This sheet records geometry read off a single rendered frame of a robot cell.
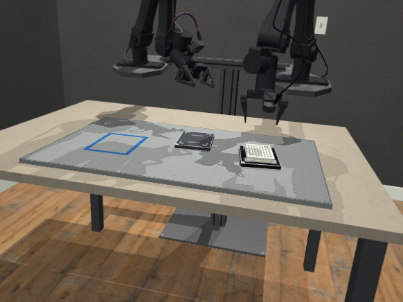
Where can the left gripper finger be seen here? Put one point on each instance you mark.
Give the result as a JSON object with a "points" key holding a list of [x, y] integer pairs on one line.
{"points": [[244, 107], [282, 107]]}

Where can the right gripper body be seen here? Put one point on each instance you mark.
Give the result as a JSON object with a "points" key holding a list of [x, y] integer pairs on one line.
{"points": [[193, 64]]}

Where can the white well plate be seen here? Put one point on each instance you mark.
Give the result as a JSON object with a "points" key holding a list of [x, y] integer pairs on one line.
{"points": [[259, 153]]}

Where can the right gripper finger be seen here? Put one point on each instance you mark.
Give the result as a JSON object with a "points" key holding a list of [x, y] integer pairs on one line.
{"points": [[185, 70], [207, 73]]}

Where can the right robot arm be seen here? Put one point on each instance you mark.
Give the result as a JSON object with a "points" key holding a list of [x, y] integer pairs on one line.
{"points": [[167, 43]]}

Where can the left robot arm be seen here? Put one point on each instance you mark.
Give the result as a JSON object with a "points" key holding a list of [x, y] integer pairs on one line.
{"points": [[260, 60]]}

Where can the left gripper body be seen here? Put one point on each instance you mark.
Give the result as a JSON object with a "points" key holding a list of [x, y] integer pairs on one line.
{"points": [[264, 85]]}

